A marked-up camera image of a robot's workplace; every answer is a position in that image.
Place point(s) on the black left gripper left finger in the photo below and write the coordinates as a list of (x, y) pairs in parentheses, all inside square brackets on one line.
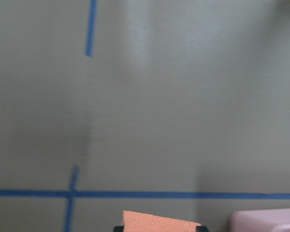
[(118, 228)]

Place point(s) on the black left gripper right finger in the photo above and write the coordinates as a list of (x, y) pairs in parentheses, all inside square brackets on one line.
[(202, 229)]

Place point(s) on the orange foam block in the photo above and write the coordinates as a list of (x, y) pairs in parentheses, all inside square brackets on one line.
[(141, 222)]

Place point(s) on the pink plastic bin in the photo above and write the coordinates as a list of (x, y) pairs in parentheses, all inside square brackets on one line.
[(271, 220)]

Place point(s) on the brown paper table cover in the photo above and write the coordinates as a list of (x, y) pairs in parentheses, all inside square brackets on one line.
[(179, 108)]

